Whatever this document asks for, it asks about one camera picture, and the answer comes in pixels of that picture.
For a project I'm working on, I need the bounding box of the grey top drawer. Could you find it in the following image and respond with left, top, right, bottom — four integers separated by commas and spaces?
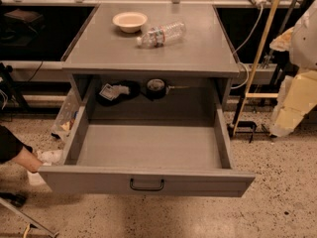
40, 106, 255, 197

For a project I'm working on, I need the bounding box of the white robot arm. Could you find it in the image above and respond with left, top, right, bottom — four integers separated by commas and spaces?
269, 0, 317, 137

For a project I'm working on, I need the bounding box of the black tape roll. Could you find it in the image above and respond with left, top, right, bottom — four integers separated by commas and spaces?
146, 78, 166, 99

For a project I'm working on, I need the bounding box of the black pouch with tag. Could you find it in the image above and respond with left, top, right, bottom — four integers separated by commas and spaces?
96, 80, 141, 106

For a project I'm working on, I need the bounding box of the grey metal cabinet table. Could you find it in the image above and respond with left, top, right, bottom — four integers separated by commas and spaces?
62, 3, 239, 119

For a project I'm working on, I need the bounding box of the clear plastic water bottle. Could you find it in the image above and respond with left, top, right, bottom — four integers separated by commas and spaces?
137, 21, 186, 49

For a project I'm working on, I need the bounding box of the cream paper bowl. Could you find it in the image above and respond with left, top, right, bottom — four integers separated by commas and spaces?
112, 12, 148, 34

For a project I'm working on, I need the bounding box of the clear plastic bin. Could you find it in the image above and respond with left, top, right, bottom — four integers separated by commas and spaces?
52, 89, 79, 142

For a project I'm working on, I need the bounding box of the white sneaker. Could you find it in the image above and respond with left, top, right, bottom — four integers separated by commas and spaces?
37, 150, 62, 165
27, 172, 46, 186

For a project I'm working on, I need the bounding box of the person's leg in black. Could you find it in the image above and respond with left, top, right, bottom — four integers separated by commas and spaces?
0, 126, 43, 173

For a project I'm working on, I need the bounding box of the grey metal stand leg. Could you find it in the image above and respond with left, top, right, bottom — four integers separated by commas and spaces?
0, 198, 59, 238

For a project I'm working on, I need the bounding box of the black drawer handle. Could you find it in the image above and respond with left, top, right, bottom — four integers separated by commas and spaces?
130, 178, 164, 192

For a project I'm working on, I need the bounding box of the yellow wooden ladder frame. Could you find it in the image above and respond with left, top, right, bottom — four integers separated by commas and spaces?
233, 0, 280, 134

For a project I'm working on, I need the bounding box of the white power cable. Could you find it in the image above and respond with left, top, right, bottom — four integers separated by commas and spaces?
230, 2, 265, 90

